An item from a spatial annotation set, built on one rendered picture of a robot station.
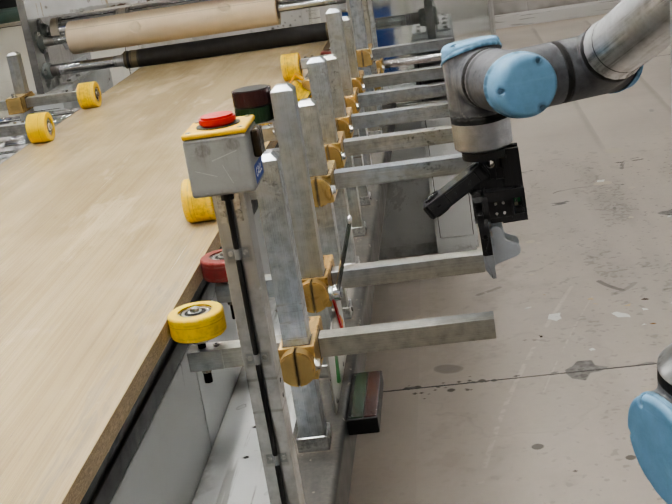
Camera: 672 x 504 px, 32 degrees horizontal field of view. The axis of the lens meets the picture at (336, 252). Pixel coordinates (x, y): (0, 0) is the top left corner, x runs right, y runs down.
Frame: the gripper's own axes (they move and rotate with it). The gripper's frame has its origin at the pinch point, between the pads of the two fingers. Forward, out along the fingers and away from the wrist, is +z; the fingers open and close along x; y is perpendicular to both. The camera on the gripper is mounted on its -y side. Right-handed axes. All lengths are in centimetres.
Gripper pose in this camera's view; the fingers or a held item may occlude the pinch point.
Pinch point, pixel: (488, 270)
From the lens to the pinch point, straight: 186.5
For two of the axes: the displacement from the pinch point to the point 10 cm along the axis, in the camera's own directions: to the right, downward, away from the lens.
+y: 9.8, -1.4, -1.3
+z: 1.8, 9.4, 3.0
